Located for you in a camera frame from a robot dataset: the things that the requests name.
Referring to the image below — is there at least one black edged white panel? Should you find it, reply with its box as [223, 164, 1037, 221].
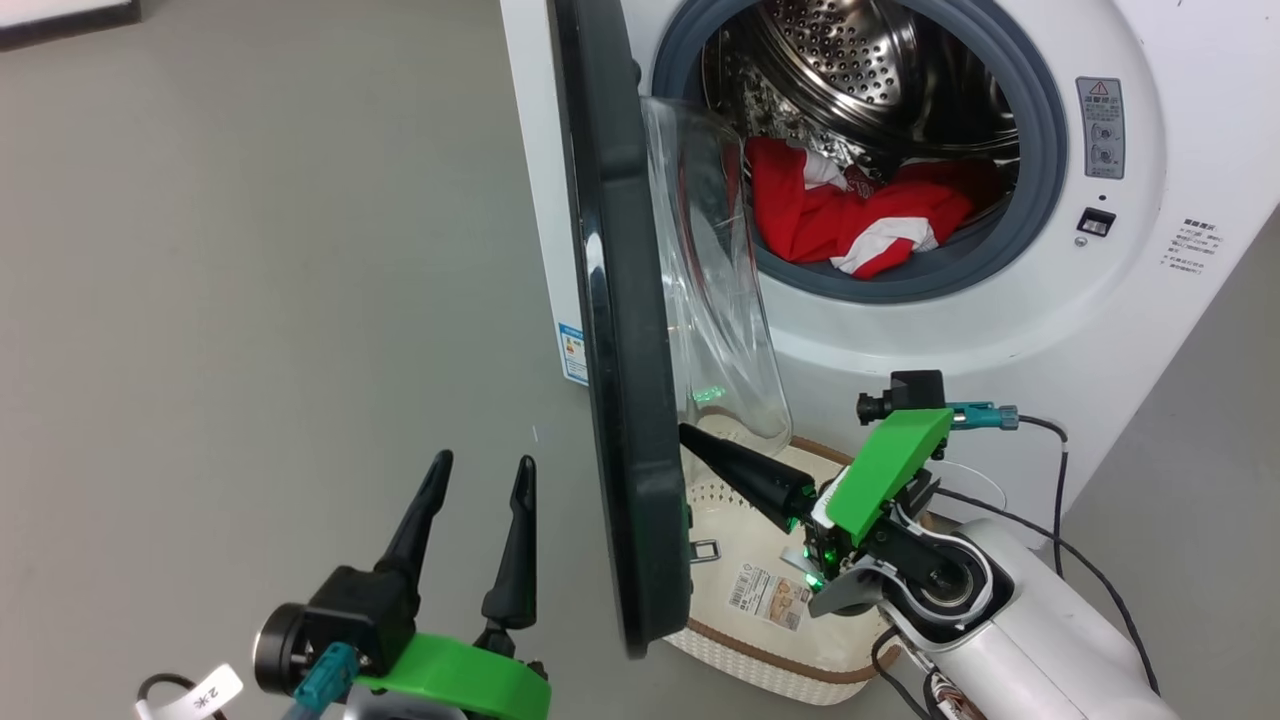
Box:
[0, 0, 141, 51]

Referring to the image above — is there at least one black looped cable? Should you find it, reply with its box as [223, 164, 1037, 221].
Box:
[870, 628, 936, 720]

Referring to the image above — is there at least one black cable with white tag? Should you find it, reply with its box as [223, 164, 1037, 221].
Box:
[135, 665, 246, 720]

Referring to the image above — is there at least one red and white garment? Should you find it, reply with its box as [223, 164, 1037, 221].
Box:
[745, 135, 1001, 281]

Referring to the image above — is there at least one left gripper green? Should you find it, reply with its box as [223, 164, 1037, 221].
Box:
[355, 450, 552, 720]

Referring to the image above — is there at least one left camera cable teal plug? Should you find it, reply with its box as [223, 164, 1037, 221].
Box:
[285, 642, 359, 720]

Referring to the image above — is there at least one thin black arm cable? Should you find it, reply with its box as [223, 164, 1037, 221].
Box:
[935, 487, 1163, 696]

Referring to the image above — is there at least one cream basket with brown rim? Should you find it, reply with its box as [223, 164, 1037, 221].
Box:
[662, 415, 946, 707]

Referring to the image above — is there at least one camera cable teal plug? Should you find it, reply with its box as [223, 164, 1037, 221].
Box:
[285, 642, 359, 720]
[948, 402, 1069, 579]

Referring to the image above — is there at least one white front-load washing machine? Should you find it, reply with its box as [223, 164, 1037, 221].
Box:
[498, 0, 1280, 551]

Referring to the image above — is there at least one right camera cable teal plug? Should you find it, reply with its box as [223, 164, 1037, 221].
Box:
[948, 402, 1069, 579]

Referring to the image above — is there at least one dark grey round washer door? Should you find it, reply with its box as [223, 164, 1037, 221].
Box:
[545, 0, 796, 659]

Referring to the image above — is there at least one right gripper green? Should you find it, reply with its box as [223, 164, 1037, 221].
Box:
[679, 408, 954, 616]

